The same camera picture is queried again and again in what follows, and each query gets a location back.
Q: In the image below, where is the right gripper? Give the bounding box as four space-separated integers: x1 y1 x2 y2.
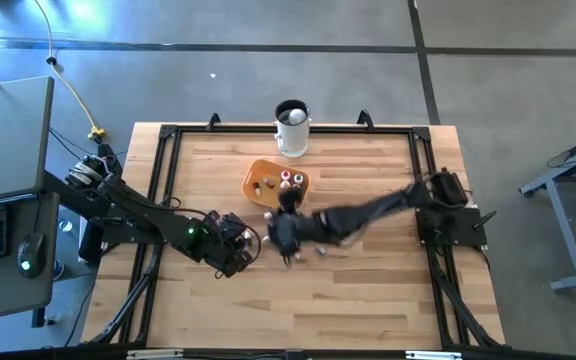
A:
266 184 322 264

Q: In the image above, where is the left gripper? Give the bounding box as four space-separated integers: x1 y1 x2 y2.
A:
202 209 263 280

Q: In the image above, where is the orange plastic bin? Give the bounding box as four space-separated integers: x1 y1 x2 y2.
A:
240 158 312 209

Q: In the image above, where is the white cylindrical container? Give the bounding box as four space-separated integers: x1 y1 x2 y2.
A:
273 98 313 159

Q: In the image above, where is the black box under table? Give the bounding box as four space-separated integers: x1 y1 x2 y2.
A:
78 219 107 266

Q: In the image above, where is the black computer mouse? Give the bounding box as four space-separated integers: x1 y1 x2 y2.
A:
16 232 47 280

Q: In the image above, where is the grey desk top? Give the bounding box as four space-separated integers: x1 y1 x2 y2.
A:
0 75 55 205

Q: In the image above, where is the grey metal table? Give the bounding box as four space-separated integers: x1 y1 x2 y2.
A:
519 124 576 294

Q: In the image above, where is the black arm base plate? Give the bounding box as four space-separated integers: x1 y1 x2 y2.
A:
415 206 498 249
101 203 175 246

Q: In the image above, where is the black aluminium table frame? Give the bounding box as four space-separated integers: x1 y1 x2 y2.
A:
81 109 507 351

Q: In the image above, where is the silver metal bracket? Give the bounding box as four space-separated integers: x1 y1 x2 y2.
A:
405 350 463 360
126 349 184 360

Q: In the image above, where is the yellow power cable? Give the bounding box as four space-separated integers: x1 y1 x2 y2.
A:
31 0 107 144

